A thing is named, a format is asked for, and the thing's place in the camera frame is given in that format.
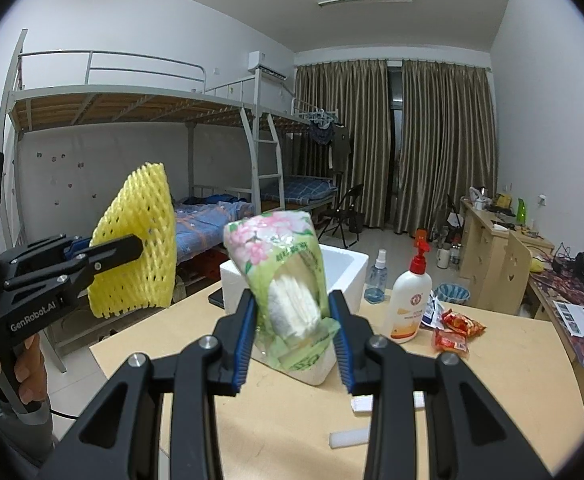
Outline blue patterned basin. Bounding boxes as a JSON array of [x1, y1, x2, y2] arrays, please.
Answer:
[[434, 282, 472, 306]]

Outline white foam box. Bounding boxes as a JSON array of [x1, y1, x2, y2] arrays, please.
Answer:
[[220, 244, 370, 387]]

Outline light wooden desk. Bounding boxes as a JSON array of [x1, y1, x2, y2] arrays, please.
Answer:
[[459, 197, 555, 306]]

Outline blue and white packet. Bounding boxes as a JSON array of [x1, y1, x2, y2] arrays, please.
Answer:
[[420, 294, 447, 331]]

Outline ceiling tube light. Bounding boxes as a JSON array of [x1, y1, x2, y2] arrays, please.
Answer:
[[318, 0, 413, 8]]

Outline white air conditioner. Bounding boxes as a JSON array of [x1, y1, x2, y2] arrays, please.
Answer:
[[248, 51, 289, 81]]

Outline black folding chair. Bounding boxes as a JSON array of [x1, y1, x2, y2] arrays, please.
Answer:
[[318, 184, 366, 250], [442, 194, 467, 241]]

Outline blue plaid bedding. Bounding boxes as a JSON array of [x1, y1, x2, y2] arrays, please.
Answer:
[[262, 175, 339, 206]]

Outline group of small wall stickers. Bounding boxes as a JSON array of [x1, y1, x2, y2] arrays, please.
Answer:
[[34, 150, 100, 207]]

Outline printed paper sheet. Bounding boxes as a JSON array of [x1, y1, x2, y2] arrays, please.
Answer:
[[553, 300, 584, 338]]

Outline blue patterned quilt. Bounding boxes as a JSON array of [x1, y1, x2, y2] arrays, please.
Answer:
[[172, 195, 255, 261]]

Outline short white metal bunk bed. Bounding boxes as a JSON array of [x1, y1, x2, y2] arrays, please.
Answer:
[[257, 67, 347, 221]]

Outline clear blue spray bottle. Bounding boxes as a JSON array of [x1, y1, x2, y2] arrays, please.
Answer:
[[364, 249, 389, 304]]

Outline person's left forearm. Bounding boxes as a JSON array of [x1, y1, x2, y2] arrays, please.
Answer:
[[0, 375, 55, 466]]

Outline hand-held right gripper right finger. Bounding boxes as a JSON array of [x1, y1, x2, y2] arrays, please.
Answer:
[[328, 290, 555, 480]]

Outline green floral tissue pack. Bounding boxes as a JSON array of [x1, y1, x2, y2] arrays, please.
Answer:
[[222, 210, 343, 373]]

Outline white foam sheet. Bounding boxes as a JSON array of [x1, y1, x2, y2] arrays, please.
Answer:
[[329, 429, 373, 449], [351, 392, 427, 414]]

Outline yellow foam net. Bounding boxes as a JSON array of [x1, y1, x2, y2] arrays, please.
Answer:
[[88, 161, 177, 320]]

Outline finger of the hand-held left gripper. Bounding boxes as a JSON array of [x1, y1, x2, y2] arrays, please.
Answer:
[[27, 232, 93, 263], [59, 233, 145, 286]]

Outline white metal ladder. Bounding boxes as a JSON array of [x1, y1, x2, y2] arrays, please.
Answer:
[[252, 110, 287, 211]]

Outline brown curtain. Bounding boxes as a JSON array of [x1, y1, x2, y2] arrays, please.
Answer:
[[294, 59, 390, 231], [399, 59, 497, 241]]

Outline red storage under bed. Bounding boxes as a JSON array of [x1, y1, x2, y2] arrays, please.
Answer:
[[179, 252, 223, 281]]

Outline dark hanging clothes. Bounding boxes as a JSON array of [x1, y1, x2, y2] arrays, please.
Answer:
[[308, 122, 351, 181]]

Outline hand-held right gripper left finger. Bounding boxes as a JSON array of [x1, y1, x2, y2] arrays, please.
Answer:
[[37, 287, 257, 480]]

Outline wooden chair with face cutout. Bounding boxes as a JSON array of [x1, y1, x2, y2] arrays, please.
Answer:
[[502, 230, 533, 317]]

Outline light blue clothes hanger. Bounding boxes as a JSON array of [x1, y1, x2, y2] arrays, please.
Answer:
[[304, 107, 345, 126]]

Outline long white metal bunk bed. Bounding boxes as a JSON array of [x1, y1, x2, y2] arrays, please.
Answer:
[[0, 29, 263, 376]]

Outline white lotion pump bottle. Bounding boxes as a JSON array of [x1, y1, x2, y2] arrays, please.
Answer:
[[383, 230, 433, 344]]

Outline person's left hand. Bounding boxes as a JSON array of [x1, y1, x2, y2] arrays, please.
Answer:
[[0, 334, 49, 406]]

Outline red snack packet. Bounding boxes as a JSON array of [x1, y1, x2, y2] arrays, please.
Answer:
[[433, 329, 471, 358], [440, 309, 487, 338]]

